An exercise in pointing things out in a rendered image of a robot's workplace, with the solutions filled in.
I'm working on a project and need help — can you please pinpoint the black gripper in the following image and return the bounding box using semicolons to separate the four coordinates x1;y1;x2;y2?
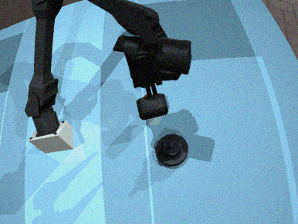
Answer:
129;64;168;120

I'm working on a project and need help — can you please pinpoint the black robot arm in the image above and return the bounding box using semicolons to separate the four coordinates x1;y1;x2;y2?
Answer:
25;0;192;137

